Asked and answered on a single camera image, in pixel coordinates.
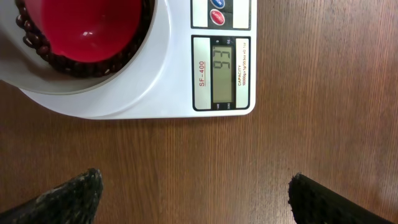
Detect white bowl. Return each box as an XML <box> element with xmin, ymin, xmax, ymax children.
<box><xmin>1</xmin><ymin>0</ymin><xmax>158</xmax><ymax>95</ymax></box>

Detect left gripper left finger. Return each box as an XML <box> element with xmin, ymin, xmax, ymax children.
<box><xmin>1</xmin><ymin>168</ymin><xmax>103</xmax><ymax>224</ymax></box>

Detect white digital kitchen scale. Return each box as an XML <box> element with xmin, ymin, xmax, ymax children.
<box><xmin>27</xmin><ymin>1</ymin><xmax>257</xmax><ymax>119</ymax></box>

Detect orange measuring scoop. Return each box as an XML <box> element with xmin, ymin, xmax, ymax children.
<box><xmin>25</xmin><ymin>0</ymin><xmax>142</xmax><ymax>63</ymax></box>

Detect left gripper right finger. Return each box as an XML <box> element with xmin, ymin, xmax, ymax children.
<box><xmin>288</xmin><ymin>173</ymin><xmax>392</xmax><ymax>224</ymax></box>

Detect red beans in bowl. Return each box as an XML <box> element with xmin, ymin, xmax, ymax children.
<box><xmin>14</xmin><ymin>0</ymin><xmax>155</xmax><ymax>78</ymax></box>

